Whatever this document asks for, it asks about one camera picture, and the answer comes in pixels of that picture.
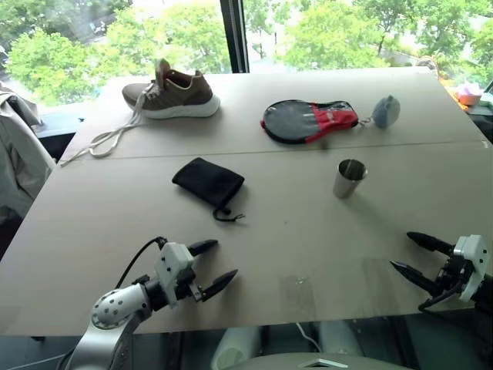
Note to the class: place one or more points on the dark window frame post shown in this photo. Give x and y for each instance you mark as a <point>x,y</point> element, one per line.
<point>235,34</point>

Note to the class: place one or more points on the stainless steel cup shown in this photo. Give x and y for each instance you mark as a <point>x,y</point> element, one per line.
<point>347,183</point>

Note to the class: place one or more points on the black and red paddle case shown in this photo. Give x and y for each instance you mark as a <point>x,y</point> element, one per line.
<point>300,121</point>

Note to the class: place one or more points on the orange bowl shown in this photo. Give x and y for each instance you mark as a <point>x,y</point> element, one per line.
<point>469,96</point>

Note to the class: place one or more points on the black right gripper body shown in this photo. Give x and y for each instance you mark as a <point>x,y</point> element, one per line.
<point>452,273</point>

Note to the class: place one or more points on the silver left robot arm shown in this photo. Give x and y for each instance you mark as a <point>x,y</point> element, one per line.
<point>111,308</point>

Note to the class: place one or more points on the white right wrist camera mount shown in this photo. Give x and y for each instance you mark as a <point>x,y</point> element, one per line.
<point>471,248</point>

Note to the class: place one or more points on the beige jacket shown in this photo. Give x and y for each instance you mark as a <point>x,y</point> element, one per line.
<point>19,154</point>

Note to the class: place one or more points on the brown sneaker with white laces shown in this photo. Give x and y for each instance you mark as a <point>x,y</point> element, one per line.
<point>181,98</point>

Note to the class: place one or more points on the grey-blue round pouch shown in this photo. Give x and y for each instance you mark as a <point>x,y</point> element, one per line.
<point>386,112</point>

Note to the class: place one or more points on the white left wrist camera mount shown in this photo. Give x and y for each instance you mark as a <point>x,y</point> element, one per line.
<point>175,264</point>

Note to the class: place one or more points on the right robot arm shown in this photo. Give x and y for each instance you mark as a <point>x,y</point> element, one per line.
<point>486,294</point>

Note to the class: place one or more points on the white cylinder under table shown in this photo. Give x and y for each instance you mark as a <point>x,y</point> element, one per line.
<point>341,337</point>
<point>235,345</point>

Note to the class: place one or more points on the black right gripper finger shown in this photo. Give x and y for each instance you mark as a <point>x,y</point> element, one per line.
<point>414,275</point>
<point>429,241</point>

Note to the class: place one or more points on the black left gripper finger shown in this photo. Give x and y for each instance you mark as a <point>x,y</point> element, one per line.
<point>219,283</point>
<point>204,246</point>

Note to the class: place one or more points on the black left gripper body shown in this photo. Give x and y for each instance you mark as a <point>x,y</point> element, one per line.
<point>188,289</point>

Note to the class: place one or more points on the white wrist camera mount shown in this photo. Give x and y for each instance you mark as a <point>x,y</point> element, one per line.
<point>175,264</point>
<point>471,248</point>

